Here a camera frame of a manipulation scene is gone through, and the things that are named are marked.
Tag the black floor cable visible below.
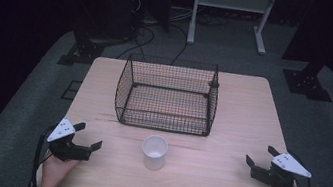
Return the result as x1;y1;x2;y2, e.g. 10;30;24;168
162;22;193;68
116;22;158;65

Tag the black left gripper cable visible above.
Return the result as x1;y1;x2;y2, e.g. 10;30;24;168
25;121;59;187

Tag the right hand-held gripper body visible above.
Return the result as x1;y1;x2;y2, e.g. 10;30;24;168
248;146;315;187

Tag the black stand with angled legs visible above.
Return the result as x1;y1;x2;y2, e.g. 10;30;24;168
56;24;131;76

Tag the black wire mesh basket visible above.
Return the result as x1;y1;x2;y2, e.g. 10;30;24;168
110;49;224;139

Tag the white metal stand frame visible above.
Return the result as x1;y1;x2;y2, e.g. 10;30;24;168
185;0;279;58

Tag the black stand with flat base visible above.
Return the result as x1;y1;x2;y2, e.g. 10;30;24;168
275;0;333;104

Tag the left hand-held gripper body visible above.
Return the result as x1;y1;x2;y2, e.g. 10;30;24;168
43;115;97;166

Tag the person's left hand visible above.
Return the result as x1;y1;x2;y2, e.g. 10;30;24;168
39;152;81;187

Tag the white plastic cup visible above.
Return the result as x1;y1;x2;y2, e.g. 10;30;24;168
137;132;171;173

